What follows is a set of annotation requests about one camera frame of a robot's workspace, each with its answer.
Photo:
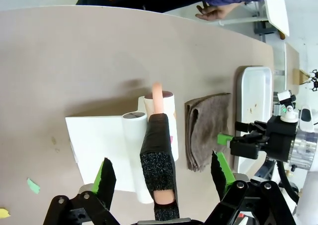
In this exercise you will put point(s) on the cardboard box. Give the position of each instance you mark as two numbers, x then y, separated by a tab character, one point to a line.
299	76

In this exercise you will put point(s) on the green paper scrap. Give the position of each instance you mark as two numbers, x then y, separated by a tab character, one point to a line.
33	185

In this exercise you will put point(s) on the white rectangular tray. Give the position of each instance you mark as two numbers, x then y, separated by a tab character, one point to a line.
253	96

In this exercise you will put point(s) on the person left hand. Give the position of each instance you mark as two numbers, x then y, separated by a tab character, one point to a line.
218	12

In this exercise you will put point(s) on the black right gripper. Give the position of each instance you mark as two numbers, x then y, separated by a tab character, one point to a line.
282	138

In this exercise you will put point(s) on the brown cloth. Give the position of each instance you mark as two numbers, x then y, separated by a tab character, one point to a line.
208	130

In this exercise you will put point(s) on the white side table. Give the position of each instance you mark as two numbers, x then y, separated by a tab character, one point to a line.
273	11

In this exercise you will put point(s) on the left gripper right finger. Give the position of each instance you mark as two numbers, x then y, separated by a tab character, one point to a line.
219	175

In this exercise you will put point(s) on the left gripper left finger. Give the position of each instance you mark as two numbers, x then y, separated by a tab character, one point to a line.
105	182

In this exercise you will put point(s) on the yellow paper scrap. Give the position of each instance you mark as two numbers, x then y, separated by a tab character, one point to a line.
4	212

